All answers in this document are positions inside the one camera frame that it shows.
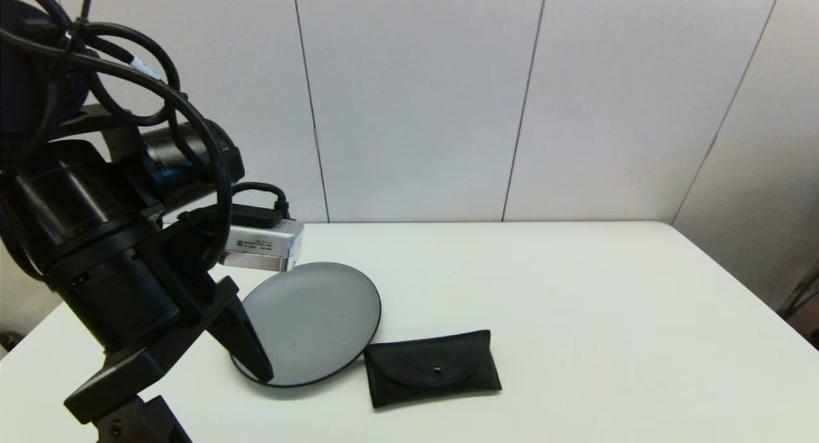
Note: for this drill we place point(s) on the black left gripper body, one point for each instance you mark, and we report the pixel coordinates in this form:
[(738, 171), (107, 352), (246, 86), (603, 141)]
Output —
[(128, 315)]

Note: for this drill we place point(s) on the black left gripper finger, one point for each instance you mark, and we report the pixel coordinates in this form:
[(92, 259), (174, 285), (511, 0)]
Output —
[(144, 424), (246, 347)]

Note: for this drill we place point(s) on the black glasses case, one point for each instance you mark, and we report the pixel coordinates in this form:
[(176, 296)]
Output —
[(432, 369)]

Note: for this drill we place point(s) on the grey round plate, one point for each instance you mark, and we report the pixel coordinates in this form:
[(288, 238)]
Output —
[(313, 321)]

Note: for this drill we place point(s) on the black round floor object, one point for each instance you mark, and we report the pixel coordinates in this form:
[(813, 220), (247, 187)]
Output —
[(9, 340)]

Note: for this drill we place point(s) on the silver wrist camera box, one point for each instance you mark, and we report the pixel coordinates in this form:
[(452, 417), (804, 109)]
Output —
[(262, 244)]

